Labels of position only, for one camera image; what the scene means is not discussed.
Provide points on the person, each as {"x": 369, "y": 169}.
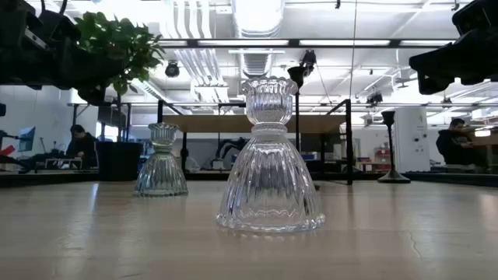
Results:
{"x": 453, "y": 148}
{"x": 81, "y": 149}

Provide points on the black station frame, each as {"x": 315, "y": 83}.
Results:
{"x": 46, "y": 179}

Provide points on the black plant pot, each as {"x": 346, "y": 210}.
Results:
{"x": 118, "y": 161}

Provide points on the tall black metal candlestick holder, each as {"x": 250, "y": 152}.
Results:
{"x": 393, "y": 177}
{"x": 296, "y": 75}

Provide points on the wooden riser shelf, black legs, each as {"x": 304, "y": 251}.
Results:
{"x": 218, "y": 123}

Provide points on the green leafy plant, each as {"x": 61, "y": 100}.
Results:
{"x": 128, "y": 43}

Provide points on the clear ribbed glass candle holder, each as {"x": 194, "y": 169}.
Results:
{"x": 161, "y": 171}
{"x": 270, "y": 175}

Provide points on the small blue computer monitor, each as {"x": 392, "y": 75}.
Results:
{"x": 26, "y": 139}

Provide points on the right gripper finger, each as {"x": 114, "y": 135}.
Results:
{"x": 430, "y": 85}
{"x": 459, "y": 60}

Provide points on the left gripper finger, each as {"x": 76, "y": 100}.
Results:
{"x": 89, "y": 70}
{"x": 93, "y": 96}

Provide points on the white pillar with wall devices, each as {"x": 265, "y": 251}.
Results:
{"x": 412, "y": 136}

